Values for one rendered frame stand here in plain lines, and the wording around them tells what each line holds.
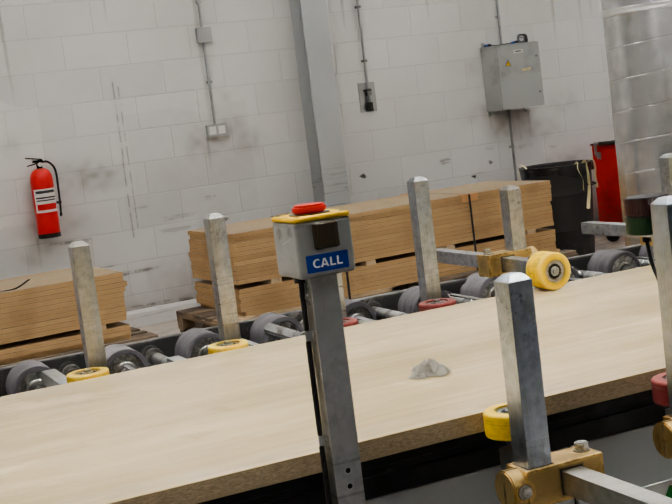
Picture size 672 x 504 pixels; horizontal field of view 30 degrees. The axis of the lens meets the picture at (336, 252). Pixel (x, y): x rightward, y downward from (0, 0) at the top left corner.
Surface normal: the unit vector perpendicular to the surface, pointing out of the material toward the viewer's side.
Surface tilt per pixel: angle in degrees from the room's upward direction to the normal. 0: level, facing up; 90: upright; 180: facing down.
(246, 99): 90
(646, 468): 90
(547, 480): 90
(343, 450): 90
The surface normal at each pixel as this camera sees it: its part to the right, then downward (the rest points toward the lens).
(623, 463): 0.40, 0.05
